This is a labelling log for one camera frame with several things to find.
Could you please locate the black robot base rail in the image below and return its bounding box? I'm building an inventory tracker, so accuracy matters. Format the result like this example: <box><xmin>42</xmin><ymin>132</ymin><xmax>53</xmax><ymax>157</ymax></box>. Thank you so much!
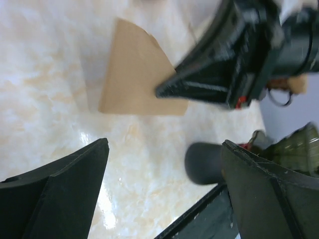
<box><xmin>156</xmin><ymin>184</ymin><xmax>240</xmax><ymax>239</ymax></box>

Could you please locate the amber plastic coffee dripper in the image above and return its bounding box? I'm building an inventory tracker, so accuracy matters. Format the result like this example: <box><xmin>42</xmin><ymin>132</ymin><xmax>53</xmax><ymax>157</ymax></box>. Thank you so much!
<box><xmin>266</xmin><ymin>74</ymin><xmax>308</xmax><ymax>107</ymax></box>

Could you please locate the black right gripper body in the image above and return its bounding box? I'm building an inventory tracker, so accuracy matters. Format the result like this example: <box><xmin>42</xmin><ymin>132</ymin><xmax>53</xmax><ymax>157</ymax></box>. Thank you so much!
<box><xmin>228</xmin><ymin>0</ymin><xmax>284</xmax><ymax>109</ymax></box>

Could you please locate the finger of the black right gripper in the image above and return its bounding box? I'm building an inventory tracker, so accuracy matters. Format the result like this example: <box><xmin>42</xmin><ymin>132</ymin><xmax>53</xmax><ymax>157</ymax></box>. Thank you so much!
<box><xmin>155</xmin><ymin>0</ymin><xmax>252</xmax><ymax>104</ymax></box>

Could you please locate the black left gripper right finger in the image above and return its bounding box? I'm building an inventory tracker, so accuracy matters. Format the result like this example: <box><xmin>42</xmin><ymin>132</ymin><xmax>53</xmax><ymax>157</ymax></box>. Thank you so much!
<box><xmin>222</xmin><ymin>140</ymin><xmax>319</xmax><ymax>239</ymax></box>

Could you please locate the dark green coffee dripper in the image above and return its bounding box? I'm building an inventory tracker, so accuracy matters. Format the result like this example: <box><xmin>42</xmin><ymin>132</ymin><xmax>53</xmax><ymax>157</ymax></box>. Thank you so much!
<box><xmin>248</xmin><ymin>122</ymin><xmax>319</xmax><ymax>178</ymax></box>

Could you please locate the brown paper coffee filter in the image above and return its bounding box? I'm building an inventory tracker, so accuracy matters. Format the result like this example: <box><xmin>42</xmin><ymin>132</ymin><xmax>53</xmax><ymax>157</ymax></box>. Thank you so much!
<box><xmin>99</xmin><ymin>18</ymin><xmax>188</xmax><ymax>116</ymax></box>

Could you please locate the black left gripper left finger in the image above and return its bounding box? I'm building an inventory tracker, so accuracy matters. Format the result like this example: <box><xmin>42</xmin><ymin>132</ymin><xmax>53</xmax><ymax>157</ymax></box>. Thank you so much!
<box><xmin>0</xmin><ymin>138</ymin><xmax>109</xmax><ymax>239</ymax></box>

